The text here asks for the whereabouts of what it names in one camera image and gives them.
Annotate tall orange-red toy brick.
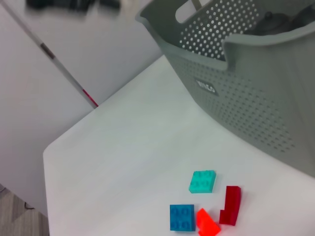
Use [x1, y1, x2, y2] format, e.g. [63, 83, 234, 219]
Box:
[196, 207, 221, 236]

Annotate blue square toy brick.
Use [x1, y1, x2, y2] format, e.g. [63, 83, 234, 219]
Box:
[169, 204, 196, 232]

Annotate dark red toy brick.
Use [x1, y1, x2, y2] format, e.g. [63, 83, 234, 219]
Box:
[219, 185, 242, 226]

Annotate teal square toy brick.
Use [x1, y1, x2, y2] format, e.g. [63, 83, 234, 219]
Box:
[188, 170, 218, 194]

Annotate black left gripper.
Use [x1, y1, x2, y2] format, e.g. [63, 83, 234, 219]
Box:
[26, 0, 121, 12]

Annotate grey perforated storage bin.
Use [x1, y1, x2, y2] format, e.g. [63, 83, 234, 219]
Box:
[135, 0, 315, 178]

